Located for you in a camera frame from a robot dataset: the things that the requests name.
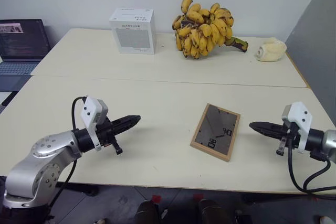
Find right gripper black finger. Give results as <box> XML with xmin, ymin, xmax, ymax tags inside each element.
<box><xmin>250</xmin><ymin>125</ymin><xmax>285</xmax><ymax>138</ymax></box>
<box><xmin>248</xmin><ymin>121</ymin><xmax>285</xmax><ymax>131</ymax></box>

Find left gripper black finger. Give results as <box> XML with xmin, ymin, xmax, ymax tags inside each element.
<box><xmin>112</xmin><ymin>120</ymin><xmax>140</xmax><ymax>135</ymax></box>
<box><xmin>111</xmin><ymin>115</ymin><xmax>141</xmax><ymax>128</ymax></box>

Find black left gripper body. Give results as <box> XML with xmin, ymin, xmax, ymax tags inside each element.
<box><xmin>94</xmin><ymin>115</ymin><xmax>123</xmax><ymax>156</ymax></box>

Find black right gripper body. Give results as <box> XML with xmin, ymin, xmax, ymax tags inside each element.
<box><xmin>276</xmin><ymin>122</ymin><xmax>300</xmax><ymax>156</ymax></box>

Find open dark laptop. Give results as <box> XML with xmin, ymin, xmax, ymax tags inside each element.
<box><xmin>0</xmin><ymin>18</ymin><xmax>51</xmax><ymax>106</ymax></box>

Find cream peeled fruit lump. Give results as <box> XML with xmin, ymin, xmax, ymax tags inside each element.
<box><xmin>254</xmin><ymin>37</ymin><xmax>287</xmax><ymax>62</ymax></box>

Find dark rounded shape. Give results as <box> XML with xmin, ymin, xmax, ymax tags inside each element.
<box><xmin>198</xmin><ymin>199</ymin><xmax>224</xmax><ymax>224</ymax></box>
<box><xmin>134</xmin><ymin>199</ymin><xmax>161</xmax><ymax>224</ymax></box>

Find white cardboard box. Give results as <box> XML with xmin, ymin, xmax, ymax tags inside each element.
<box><xmin>109</xmin><ymin>8</ymin><xmax>158</xmax><ymax>55</ymax></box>

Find grey partition panel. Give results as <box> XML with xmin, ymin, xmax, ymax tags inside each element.
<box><xmin>285</xmin><ymin>0</ymin><xmax>336</xmax><ymax>128</ymax></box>

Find yellow banana bunch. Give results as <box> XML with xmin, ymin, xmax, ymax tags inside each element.
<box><xmin>172</xmin><ymin>0</ymin><xmax>249</xmax><ymax>60</ymax></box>

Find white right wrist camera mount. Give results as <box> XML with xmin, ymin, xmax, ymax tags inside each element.
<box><xmin>281</xmin><ymin>101</ymin><xmax>314</xmax><ymax>154</ymax></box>

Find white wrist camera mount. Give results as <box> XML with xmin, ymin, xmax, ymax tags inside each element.
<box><xmin>80</xmin><ymin>96</ymin><xmax>109</xmax><ymax>152</ymax></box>
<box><xmin>281</xmin><ymin>101</ymin><xmax>314</xmax><ymax>154</ymax></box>

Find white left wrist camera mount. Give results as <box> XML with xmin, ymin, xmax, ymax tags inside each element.
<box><xmin>80</xmin><ymin>96</ymin><xmax>109</xmax><ymax>152</ymax></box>

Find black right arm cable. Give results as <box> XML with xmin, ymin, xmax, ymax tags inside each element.
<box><xmin>287</xmin><ymin>144</ymin><xmax>336</xmax><ymax>196</ymax></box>

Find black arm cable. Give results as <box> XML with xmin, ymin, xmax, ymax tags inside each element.
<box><xmin>49</xmin><ymin>96</ymin><xmax>89</xmax><ymax>209</ymax></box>
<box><xmin>287</xmin><ymin>144</ymin><xmax>336</xmax><ymax>196</ymax></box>

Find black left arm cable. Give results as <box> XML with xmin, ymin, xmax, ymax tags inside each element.
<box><xmin>49</xmin><ymin>96</ymin><xmax>89</xmax><ymax>209</ymax></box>

